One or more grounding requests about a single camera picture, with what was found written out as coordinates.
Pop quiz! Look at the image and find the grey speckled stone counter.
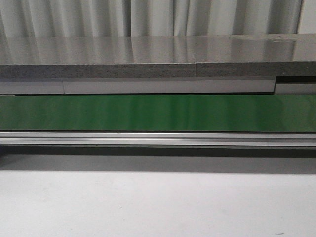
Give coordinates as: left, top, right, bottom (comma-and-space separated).
0, 33, 316, 96

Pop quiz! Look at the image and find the green conveyor belt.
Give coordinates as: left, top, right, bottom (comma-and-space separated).
0, 95, 316, 133

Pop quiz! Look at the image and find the white pleated curtain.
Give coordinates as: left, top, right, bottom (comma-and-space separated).
0, 0, 316, 37

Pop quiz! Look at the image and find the aluminium conveyor frame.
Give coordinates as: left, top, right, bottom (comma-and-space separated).
0, 131, 316, 149

